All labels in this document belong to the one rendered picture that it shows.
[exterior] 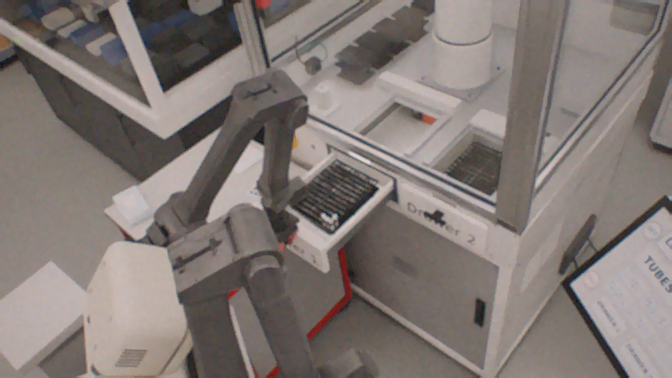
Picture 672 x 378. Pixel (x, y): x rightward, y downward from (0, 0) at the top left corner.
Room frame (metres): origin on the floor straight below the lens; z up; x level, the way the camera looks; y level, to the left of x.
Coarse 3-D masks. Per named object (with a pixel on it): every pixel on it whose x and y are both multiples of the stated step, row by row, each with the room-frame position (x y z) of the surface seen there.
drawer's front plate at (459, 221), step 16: (400, 192) 1.13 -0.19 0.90; (416, 192) 1.09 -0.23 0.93; (416, 208) 1.09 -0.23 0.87; (432, 208) 1.04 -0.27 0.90; (448, 208) 1.01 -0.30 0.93; (432, 224) 1.04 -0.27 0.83; (448, 224) 1.00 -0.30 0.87; (464, 224) 0.96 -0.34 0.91; (480, 224) 0.94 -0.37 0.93; (464, 240) 0.96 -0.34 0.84; (480, 240) 0.92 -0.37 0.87
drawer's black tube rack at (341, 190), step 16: (336, 160) 1.32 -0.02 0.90; (320, 176) 1.26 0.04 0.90; (336, 176) 1.28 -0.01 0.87; (352, 176) 1.24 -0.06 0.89; (368, 176) 1.22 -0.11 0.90; (320, 192) 1.19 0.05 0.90; (336, 192) 1.18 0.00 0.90; (352, 192) 1.19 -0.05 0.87; (368, 192) 1.18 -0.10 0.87; (304, 208) 1.16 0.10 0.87; (320, 208) 1.12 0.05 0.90; (336, 208) 1.14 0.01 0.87; (352, 208) 1.13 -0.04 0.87; (320, 224) 1.08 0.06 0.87
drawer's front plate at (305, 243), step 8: (296, 240) 1.02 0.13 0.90; (304, 240) 0.99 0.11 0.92; (312, 240) 0.98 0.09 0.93; (296, 248) 1.03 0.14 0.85; (304, 248) 1.00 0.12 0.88; (312, 248) 0.97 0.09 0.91; (320, 248) 0.95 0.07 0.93; (304, 256) 1.00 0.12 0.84; (320, 256) 0.95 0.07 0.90; (312, 264) 0.98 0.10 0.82; (320, 264) 0.95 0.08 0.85; (328, 264) 0.95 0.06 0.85
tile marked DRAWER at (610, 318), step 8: (600, 296) 0.61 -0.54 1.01; (592, 304) 0.61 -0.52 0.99; (600, 304) 0.60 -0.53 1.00; (608, 304) 0.59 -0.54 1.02; (600, 312) 0.58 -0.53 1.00; (608, 312) 0.57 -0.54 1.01; (616, 312) 0.56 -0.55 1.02; (600, 320) 0.57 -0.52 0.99; (608, 320) 0.56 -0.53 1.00; (616, 320) 0.55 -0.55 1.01; (608, 328) 0.54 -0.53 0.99; (616, 328) 0.53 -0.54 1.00; (624, 328) 0.53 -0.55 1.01; (616, 336) 0.52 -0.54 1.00
